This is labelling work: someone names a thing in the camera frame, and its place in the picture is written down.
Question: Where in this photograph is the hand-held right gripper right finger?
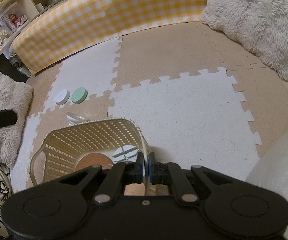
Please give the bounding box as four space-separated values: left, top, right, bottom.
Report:
149 153 237 203

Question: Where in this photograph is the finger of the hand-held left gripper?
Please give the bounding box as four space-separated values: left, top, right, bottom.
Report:
0 109 19 133

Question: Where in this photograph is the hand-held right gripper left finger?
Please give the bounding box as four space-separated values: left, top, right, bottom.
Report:
57 153 144 203

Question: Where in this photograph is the white plastic watch tool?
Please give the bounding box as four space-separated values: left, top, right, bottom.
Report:
112 145 137 161

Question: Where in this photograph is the round brown cork coaster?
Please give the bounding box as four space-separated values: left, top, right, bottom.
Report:
76 154 113 173

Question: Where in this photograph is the beige perforated plastic basket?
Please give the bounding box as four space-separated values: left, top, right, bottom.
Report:
30 118 157 197

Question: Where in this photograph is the beige fluffy cushion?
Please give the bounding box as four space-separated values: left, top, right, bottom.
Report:
0 66 34 168

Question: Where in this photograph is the white foam puzzle mat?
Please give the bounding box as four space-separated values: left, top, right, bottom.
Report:
10 112 50 193
108 67 262 165
47 37 123 114

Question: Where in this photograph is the tan foam puzzle mat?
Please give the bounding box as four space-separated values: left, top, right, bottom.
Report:
204 21 288 160
111 21 237 93
27 90 114 135

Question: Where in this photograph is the black box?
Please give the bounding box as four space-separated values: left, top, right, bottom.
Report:
0 55 30 83

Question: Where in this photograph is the white round container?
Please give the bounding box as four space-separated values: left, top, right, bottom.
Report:
55 89 70 105

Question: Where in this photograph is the green round container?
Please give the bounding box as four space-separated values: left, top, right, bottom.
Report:
71 87 88 104

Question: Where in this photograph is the wooden shelf unit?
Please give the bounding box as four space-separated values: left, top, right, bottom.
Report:
0 0 72 68

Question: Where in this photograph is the cream soft cushion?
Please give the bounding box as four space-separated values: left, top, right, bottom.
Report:
245 124 288 240

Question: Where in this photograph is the yellow checked cushion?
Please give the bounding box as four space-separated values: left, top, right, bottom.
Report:
10 0 213 74

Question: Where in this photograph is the grey fluffy pillow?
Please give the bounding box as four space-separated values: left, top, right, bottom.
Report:
201 0 288 82

